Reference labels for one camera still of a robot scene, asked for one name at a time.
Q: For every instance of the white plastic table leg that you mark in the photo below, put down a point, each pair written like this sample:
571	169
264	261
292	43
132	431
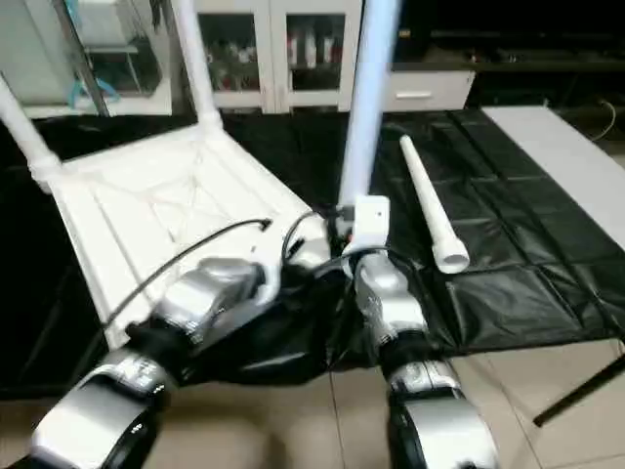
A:
197	58
22	127
429	205
363	107

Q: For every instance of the white plastic table top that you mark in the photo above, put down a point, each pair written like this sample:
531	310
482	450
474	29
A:
146	205

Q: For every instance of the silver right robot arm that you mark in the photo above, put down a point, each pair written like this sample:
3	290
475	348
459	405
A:
386	298

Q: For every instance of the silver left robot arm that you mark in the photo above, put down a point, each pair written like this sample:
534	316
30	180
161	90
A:
195	298

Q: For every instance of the white drawer unit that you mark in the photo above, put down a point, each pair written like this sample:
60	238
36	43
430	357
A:
425	90

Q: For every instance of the black shiny table mat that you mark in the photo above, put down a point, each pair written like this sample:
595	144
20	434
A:
512	254

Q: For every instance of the white glass door cabinet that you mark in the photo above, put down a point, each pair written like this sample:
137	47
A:
273	63

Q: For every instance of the black box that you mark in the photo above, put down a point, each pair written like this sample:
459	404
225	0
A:
412	39

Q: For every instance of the white side table board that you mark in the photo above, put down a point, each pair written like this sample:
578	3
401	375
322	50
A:
556	151

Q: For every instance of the light blue plastic stool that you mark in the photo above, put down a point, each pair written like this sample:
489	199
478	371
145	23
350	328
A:
74	94

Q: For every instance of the black metal table leg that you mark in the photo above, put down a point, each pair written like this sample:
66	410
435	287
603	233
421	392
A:
581	396

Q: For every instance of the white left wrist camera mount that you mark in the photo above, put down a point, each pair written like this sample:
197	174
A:
266	288

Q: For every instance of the glass tank metal frame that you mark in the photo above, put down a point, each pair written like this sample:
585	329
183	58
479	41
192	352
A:
127	63

